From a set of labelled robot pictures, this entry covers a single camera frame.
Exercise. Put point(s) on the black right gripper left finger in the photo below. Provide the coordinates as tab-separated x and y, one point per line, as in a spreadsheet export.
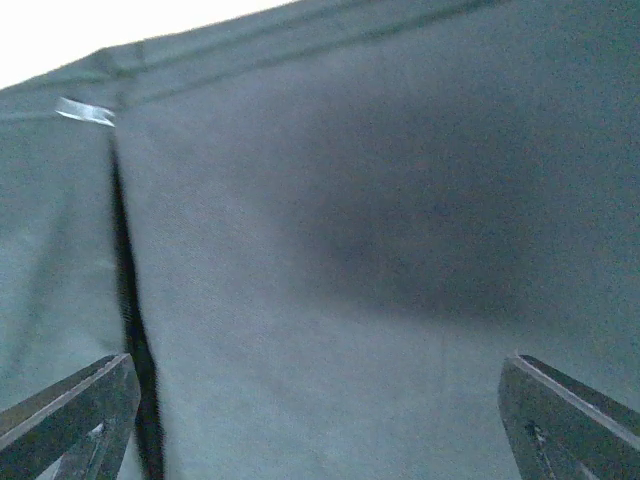
82	424

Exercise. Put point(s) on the black student backpack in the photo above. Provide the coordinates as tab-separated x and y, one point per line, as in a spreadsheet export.
320	229

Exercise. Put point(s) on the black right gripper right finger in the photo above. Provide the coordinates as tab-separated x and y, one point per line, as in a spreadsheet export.
560	428

